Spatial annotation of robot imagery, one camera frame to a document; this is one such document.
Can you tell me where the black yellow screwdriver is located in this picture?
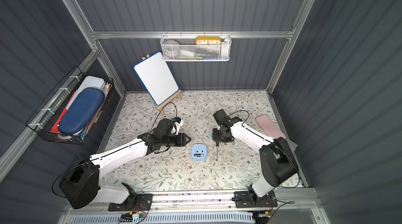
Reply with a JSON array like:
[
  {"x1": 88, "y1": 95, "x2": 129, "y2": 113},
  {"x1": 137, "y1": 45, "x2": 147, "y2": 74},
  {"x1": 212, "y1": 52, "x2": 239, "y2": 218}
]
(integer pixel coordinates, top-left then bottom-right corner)
[{"x1": 215, "y1": 142, "x2": 219, "y2": 161}]

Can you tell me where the light blue alarm clock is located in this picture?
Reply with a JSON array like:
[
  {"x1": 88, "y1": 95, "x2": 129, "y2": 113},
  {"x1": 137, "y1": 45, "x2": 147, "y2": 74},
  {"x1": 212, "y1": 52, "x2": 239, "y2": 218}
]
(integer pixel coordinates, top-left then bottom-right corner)
[{"x1": 191, "y1": 143, "x2": 208, "y2": 162}]

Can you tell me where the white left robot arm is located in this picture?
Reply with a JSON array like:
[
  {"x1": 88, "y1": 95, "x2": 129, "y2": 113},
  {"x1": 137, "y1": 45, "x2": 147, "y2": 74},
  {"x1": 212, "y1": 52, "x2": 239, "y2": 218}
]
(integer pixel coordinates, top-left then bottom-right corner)
[{"x1": 59, "y1": 117, "x2": 191, "y2": 211}]

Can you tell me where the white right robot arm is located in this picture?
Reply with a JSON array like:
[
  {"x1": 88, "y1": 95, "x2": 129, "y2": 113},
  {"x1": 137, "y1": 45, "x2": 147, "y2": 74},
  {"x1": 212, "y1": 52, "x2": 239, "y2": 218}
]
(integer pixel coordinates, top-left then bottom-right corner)
[{"x1": 211, "y1": 109, "x2": 299, "y2": 198}]

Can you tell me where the yellow alarm clock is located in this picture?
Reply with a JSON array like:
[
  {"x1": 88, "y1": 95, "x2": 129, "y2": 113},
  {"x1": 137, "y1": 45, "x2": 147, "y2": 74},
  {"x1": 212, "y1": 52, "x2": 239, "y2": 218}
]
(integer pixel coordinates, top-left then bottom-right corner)
[{"x1": 195, "y1": 36, "x2": 222, "y2": 46}]

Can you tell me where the wooden easel stand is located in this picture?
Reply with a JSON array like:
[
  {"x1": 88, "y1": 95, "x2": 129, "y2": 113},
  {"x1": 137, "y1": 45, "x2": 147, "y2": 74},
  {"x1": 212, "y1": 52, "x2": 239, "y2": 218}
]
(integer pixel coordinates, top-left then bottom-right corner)
[{"x1": 141, "y1": 53, "x2": 183, "y2": 112}]

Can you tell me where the pink rectangular case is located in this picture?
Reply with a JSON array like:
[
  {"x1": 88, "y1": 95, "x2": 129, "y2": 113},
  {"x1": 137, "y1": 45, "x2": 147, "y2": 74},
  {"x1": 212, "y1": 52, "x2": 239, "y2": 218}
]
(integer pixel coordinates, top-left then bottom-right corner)
[{"x1": 255, "y1": 115, "x2": 286, "y2": 139}]

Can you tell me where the blue framed whiteboard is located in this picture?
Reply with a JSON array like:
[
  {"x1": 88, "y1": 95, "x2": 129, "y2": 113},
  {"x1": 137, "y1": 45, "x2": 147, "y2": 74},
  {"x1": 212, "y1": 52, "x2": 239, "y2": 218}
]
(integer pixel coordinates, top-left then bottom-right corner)
[{"x1": 132, "y1": 51, "x2": 180, "y2": 107}]

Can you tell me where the navy blue oval case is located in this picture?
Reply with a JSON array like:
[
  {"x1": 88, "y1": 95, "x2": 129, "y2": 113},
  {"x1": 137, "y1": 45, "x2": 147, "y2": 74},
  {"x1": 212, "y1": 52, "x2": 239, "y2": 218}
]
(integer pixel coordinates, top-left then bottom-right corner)
[{"x1": 58, "y1": 88, "x2": 105, "y2": 135}]

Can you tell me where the white plastic tray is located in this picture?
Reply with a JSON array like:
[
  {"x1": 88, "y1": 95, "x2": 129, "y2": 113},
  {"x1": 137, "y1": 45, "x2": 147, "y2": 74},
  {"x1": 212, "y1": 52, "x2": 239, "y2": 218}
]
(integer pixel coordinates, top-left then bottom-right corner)
[{"x1": 66, "y1": 76, "x2": 106, "y2": 110}]

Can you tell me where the grey tape roll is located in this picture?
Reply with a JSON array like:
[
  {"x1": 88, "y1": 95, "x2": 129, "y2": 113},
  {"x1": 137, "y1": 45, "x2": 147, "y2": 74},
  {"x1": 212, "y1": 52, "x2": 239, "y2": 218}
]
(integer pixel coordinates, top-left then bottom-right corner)
[{"x1": 161, "y1": 40, "x2": 180, "y2": 59}]

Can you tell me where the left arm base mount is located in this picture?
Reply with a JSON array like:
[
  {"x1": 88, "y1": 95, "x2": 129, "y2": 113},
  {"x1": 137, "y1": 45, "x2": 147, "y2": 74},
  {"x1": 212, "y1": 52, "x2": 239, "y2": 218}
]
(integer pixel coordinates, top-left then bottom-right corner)
[{"x1": 108, "y1": 194, "x2": 153, "y2": 212}]

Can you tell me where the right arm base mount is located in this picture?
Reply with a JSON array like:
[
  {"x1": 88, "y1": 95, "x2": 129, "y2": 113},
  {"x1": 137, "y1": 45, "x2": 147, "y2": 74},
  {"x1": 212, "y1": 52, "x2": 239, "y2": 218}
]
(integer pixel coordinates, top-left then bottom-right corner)
[{"x1": 231, "y1": 191, "x2": 278, "y2": 209}]

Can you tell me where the white wire wall basket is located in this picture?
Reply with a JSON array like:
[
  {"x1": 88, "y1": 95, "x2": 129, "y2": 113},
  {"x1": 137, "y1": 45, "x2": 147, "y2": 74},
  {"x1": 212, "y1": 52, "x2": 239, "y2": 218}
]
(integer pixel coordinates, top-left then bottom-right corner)
[{"x1": 160, "y1": 35, "x2": 232, "y2": 62}]

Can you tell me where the black wire side basket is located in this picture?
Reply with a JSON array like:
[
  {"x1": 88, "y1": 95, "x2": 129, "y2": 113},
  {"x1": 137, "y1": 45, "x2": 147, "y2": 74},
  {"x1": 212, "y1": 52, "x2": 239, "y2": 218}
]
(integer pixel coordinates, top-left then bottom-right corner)
[{"x1": 26, "y1": 66, "x2": 114, "y2": 145}]

